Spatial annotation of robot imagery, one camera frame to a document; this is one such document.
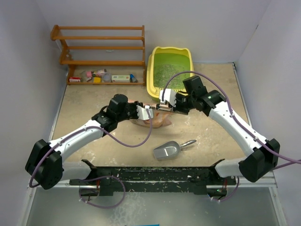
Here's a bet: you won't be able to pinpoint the metal bag clip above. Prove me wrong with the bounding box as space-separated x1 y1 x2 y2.
143 102 189 116

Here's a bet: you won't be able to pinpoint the pink cat litter bag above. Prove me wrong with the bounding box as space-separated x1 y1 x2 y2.
130 110 172 128

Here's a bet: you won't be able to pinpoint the silver metal scoop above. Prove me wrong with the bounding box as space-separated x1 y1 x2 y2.
153 140 196 160

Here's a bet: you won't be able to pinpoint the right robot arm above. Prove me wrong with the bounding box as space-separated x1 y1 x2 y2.
160 76 280 184

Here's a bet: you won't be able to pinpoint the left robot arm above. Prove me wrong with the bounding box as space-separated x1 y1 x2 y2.
25 94 143 190

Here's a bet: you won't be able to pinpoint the green litter pellets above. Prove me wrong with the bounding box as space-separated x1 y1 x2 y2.
153 64 190 89

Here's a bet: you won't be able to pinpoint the pale green long box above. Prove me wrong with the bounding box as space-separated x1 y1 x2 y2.
111 75 130 83

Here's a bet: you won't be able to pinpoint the yellow green litter box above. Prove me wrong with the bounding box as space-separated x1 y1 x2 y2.
146 47 194 101

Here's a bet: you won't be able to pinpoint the red white small box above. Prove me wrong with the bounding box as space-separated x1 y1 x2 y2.
69 77 81 82

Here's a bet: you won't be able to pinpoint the blue grey bottle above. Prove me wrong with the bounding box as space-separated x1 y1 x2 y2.
130 74 138 83

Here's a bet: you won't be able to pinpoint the clear plastic cup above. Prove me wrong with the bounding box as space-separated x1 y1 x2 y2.
102 72 111 83

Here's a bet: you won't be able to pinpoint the yellow small block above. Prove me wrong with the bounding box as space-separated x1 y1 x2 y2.
93 77 101 83

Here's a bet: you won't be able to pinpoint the pink small package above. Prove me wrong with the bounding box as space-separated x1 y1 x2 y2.
86 71 92 78

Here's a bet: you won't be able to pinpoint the brown wooden shelf rack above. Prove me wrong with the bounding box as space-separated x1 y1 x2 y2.
50 25 146 86

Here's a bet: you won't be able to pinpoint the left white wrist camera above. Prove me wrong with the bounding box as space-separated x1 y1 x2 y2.
136 105 154 121

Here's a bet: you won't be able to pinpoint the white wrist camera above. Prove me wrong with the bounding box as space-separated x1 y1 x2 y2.
159 89 177 107
136 105 154 121

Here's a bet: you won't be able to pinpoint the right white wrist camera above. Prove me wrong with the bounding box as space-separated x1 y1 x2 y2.
159 89 177 107

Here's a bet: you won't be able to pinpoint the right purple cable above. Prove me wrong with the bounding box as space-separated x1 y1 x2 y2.
162 71 301 203

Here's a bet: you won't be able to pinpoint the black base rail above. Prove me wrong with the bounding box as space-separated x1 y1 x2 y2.
70 166 236 196

